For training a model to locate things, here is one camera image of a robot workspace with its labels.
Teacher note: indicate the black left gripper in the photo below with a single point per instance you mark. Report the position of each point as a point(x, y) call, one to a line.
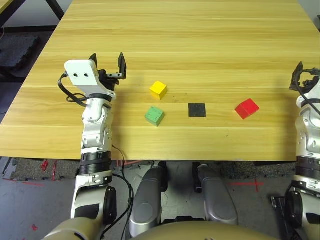
point(107, 80)

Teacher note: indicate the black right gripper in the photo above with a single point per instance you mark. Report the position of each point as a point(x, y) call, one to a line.
point(308, 80)

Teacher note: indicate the yellow wooden block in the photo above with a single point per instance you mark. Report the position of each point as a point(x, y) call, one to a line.
point(158, 90)

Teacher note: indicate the red wooden block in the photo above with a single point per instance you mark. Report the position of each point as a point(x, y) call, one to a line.
point(246, 108)

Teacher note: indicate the green wooden block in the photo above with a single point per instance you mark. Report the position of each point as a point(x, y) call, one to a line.
point(154, 115)

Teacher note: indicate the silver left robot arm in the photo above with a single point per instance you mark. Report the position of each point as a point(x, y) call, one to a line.
point(96, 117)

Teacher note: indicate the black metal table leg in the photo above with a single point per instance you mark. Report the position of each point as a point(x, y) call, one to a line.
point(56, 10)

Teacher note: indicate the black foam floor mat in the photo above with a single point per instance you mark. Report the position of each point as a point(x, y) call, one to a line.
point(17, 52)

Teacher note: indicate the black square marker pad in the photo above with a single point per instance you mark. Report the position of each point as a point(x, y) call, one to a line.
point(197, 110)

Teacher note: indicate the speckled foam floor mat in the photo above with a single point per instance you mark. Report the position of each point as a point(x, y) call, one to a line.
point(30, 170)
point(250, 170)

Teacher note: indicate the red tape cross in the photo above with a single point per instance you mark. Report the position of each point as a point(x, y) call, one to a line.
point(256, 184)

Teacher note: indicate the yellow side table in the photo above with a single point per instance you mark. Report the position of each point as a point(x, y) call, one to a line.
point(5, 5)

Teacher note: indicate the black floor plate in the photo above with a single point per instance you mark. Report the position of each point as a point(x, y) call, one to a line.
point(277, 205)

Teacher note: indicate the grey left robot leg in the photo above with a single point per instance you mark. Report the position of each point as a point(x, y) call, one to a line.
point(145, 200)

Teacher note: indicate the grey robot leg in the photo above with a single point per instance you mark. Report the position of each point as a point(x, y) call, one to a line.
point(145, 200)
point(217, 200)

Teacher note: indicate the grey right robot leg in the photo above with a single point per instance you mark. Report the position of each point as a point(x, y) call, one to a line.
point(217, 200)

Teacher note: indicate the tan robot torso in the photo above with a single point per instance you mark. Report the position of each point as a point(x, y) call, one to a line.
point(200, 232)

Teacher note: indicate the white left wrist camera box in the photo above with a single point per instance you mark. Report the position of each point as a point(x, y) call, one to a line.
point(80, 72)

